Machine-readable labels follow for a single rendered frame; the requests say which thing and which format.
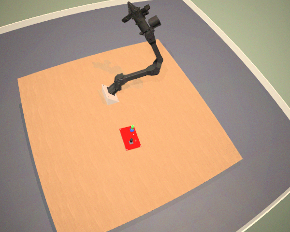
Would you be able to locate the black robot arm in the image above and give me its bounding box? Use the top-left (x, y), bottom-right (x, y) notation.
top-left (106, 15), bottom-right (163, 96)

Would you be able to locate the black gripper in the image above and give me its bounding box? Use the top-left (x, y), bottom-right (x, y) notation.
top-left (122, 1), bottom-right (150, 26)

